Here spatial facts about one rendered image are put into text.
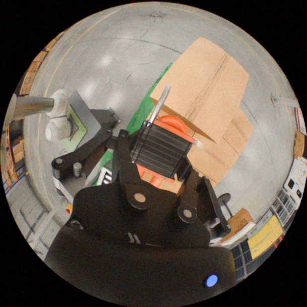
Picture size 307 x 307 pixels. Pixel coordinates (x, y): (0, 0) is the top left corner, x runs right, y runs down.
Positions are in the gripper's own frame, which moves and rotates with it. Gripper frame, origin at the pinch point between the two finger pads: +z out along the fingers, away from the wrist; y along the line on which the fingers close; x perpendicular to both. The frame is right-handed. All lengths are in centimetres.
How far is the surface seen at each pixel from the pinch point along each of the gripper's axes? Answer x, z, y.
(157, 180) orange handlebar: -4.9, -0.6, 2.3
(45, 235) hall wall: -908, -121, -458
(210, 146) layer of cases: 5, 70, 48
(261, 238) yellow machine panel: -161, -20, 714
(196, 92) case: 23.8, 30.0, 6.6
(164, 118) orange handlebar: 5.3, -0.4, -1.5
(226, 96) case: 32.8, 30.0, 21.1
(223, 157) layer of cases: 3, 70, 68
